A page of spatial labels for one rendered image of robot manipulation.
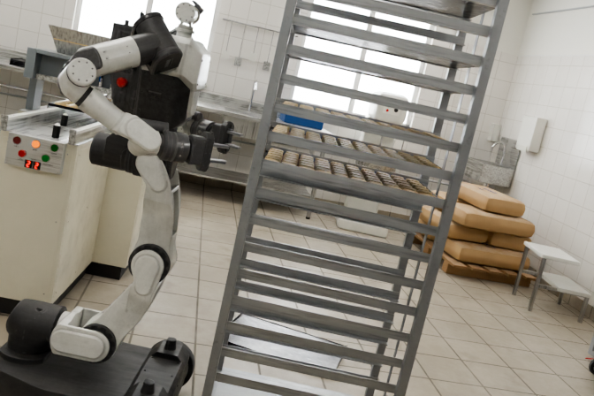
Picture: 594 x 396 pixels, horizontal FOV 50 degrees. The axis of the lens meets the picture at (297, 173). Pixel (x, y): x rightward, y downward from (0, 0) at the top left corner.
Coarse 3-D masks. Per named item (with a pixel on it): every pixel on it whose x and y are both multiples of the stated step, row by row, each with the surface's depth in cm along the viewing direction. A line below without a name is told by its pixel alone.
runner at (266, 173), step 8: (264, 176) 239; (272, 176) 240; (280, 176) 240; (288, 176) 240; (296, 176) 240; (296, 184) 238; (304, 184) 241; (312, 184) 241; (320, 184) 241; (328, 184) 240; (336, 192) 239; (344, 192) 241; (352, 192) 241; (360, 192) 241; (368, 192) 241; (368, 200) 239; (376, 200) 241; (384, 200) 241; (392, 200) 241; (400, 200) 241; (408, 208) 240; (416, 208) 241
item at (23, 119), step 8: (24, 112) 296; (32, 112) 301; (40, 112) 310; (48, 112) 321; (56, 112) 334; (64, 112) 348; (72, 112) 364; (80, 112) 381; (8, 120) 272; (16, 120) 281; (24, 120) 291; (32, 120) 301; (40, 120) 312; (48, 120) 324; (0, 128) 272; (8, 128) 274; (16, 128) 283
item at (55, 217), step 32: (32, 128) 294; (64, 128) 314; (0, 160) 277; (0, 192) 280; (32, 192) 280; (64, 192) 281; (96, 192) 332; (0, 224) 282; (32, 224) 282; (64, 224) 283; (96, 224) 348; (0, 256) 284; (32, 256) 285; (64, 256) 293; (0, 288) 286; (32, 288) 287; (64, 288) 307
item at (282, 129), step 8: (280, 128) 219; (288, 128) 226; (296, 128) 234; (296, 136) 202; (304, 136) 214; (312, 136) 216; (328, 136) 231; (336, 144) 207; (344, 144) 213; (352, 144) 232; (360, 144) 227; (368, 152) 203; (376, 152) 212; (384, 152) 219; (392, 152) 225; (400, 152) 232; (408, 160) 213; (416, 160) 214; (424, 160) 221
